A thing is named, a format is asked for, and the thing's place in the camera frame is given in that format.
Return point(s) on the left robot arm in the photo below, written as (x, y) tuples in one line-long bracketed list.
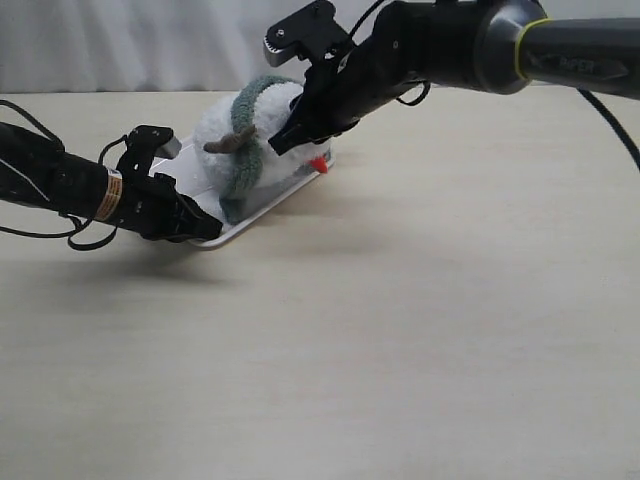
[(40, 173)]

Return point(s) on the white plastic tray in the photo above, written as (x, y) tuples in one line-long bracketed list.
[(193, 181)]

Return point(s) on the white plush snowman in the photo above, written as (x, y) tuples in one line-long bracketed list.
[(213, 143)]

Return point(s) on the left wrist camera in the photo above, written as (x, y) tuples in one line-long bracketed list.
[(153, 142)]

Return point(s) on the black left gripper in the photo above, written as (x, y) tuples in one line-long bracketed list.
[(152, 207)]

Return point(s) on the white curtain backdrop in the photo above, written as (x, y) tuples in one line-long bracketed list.
[(139, 46)]

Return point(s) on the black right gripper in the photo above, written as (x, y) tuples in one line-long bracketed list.
[(374, 73)]

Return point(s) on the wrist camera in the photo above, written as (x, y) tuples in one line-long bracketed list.
[(309, 34), (153, 142)]

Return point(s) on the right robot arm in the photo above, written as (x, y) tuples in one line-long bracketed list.
[(496, 47)]

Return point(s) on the green knitted scarf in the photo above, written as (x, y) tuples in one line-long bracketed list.
[(257, 112)]

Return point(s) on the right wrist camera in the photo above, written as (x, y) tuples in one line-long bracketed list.
[(309, 34)]

